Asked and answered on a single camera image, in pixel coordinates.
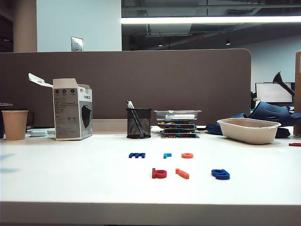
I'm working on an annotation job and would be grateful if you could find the black curved lamp head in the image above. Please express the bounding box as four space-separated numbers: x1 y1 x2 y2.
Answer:
272 71 296 95

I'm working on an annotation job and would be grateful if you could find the dark blue bag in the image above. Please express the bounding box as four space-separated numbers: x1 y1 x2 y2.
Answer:
249 101 301 139

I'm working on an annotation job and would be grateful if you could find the brown wooden box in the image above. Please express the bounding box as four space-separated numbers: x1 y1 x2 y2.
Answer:
294 50 301 137

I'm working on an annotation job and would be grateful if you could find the blue letter g magnet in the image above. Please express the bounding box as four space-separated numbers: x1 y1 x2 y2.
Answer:
211 169 231 181

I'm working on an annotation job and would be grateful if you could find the orange letter i magnet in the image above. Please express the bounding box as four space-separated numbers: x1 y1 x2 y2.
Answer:
175 168 190 180

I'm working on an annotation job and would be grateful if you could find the tan paper cup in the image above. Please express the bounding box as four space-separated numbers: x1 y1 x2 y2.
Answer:
1 109 30 141

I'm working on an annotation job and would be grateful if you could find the linear ceiling light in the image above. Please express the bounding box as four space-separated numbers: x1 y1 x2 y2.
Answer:
120 15 301 24

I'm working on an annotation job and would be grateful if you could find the brown desk partition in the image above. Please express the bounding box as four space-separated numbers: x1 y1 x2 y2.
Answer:
0 48 253 128

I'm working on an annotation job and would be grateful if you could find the computer monitor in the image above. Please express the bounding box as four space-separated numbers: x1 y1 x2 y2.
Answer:
254 82 295 104

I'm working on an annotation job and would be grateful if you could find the beige oval bowl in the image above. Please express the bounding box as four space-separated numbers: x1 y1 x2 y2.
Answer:
216 118 282 145

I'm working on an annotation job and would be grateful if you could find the teal letter puzzle board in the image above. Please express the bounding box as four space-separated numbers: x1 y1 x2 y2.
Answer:
162 128 201 134
157 120 197 126
160 132 201 139
158 124 198 130

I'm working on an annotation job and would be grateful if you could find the metal wall plate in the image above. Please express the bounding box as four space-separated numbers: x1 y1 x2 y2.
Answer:
70 36 84 52

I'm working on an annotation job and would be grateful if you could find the red letter b magnet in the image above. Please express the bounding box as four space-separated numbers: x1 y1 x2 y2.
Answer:
151 167 168 179

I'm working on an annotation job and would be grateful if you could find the black mesh pen holder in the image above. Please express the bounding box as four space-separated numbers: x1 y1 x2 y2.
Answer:
125 107 153 139

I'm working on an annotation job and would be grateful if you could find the white grey mask box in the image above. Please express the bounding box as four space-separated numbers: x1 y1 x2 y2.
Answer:
28 73 94 141

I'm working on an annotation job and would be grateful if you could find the silver pen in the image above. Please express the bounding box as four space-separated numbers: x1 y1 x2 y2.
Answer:
126 99 145 137

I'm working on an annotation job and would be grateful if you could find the white flat case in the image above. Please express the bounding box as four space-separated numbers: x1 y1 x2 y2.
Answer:
30 129 56 138

